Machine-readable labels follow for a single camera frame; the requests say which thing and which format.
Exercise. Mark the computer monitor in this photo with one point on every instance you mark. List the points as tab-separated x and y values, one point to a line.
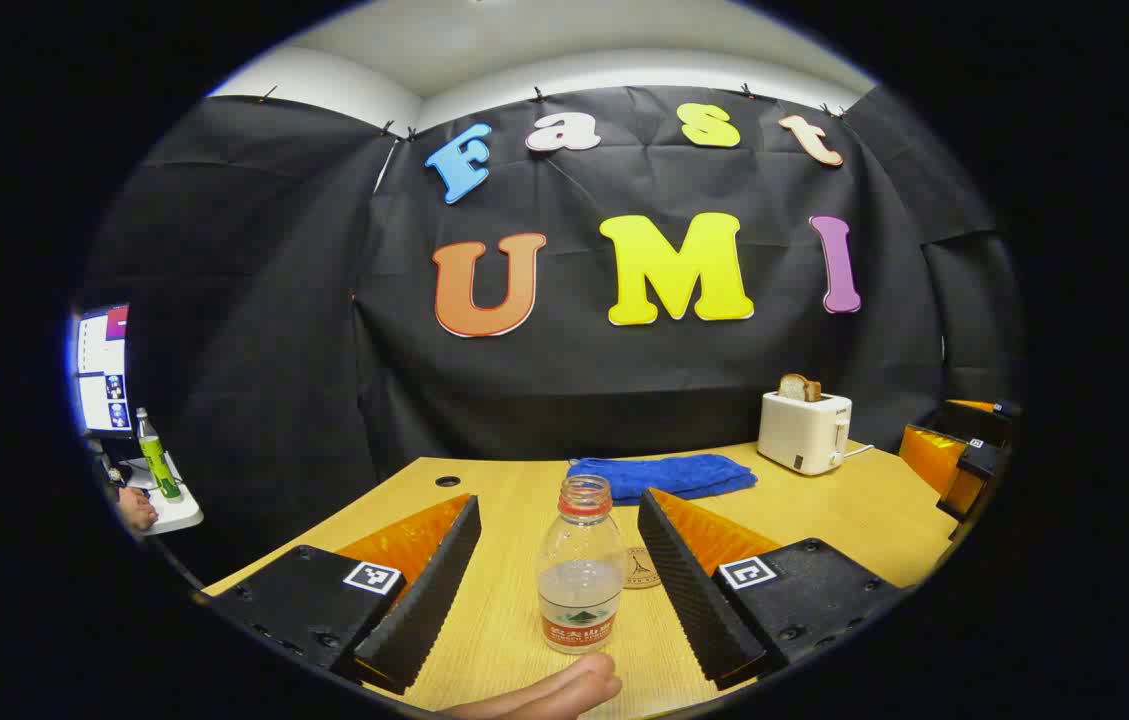
104	370

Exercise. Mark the white toaster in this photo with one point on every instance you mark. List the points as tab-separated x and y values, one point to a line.
802	435

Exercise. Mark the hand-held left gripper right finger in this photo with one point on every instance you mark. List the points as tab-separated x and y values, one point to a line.
689	590

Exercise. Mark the clear plastic water bottle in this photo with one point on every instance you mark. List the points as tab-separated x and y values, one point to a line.
581	590

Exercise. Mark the blue towel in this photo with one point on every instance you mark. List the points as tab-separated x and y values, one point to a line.
664	475

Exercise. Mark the bread slice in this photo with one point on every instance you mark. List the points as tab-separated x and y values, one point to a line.
797	387

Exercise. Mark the green drink bottle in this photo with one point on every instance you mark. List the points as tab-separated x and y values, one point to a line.
159	465

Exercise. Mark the black backdrop cloth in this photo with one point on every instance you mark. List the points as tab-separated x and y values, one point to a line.
624	370

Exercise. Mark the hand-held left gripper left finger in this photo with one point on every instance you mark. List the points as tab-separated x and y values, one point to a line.
429	580

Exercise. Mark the round wooden coaster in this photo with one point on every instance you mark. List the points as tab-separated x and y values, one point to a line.
644	568

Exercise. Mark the white side table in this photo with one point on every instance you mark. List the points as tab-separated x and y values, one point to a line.
179	512

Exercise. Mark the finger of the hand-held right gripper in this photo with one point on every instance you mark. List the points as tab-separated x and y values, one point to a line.
932	458
979	460

